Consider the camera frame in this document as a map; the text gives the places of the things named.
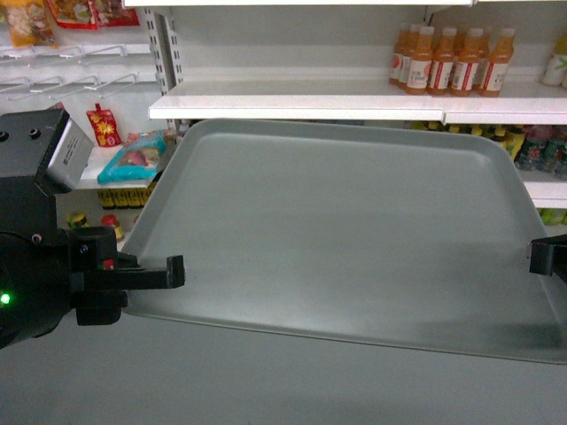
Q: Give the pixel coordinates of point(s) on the orange juice bottle back left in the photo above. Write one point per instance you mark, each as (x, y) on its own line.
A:
(398, 54)

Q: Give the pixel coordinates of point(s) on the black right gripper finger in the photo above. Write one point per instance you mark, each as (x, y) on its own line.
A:
(548, 256)

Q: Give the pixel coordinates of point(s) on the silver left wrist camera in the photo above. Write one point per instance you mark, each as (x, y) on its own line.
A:
(70, 157)

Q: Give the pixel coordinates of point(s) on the orange juice bottle right edge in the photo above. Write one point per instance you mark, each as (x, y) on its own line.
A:
(498, 64)

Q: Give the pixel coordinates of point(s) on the orange juice bottle C100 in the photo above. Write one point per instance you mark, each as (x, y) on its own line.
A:
(420, 64)

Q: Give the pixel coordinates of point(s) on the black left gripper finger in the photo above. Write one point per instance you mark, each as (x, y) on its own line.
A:
(131, 276)

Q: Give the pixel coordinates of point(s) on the grey metal tray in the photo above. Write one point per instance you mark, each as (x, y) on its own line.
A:
(359, 234)

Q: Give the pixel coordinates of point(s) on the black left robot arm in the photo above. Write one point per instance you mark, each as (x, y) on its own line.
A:
(28, 196)

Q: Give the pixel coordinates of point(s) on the teal snack packet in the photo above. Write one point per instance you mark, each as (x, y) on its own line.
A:
(137, 159)

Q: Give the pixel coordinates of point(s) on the orange juice bottle red label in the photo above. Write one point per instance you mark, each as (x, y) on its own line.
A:
(442, 62)
(467, 64)

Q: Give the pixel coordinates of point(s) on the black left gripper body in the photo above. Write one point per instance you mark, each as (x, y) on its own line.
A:
(36, 282)

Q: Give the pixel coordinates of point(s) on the red snack pouch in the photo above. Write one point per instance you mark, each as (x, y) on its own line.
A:
(104, 126)

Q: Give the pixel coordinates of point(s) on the white middle shelf board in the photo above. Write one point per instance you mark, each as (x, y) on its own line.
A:
(358, 98)

